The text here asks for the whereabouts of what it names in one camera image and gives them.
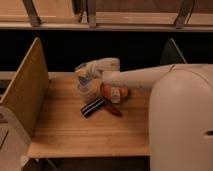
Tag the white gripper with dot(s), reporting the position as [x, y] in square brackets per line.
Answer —
[82, 72]

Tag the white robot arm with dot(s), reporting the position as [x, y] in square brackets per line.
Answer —
[180, 110]

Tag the translucent ceramic cup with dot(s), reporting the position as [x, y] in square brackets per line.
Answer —
[87, 91]

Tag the black white striped block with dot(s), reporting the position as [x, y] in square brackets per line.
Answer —
[92, 106]

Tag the red brown utensil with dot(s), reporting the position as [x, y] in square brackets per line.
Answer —
[113, 110]

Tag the left wooden side panel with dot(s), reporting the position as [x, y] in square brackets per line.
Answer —
[22, 101]

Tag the right dark side panel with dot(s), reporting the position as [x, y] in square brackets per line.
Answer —
[171, 54]

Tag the wooden shelf frame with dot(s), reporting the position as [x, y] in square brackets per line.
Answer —
[108, 15]

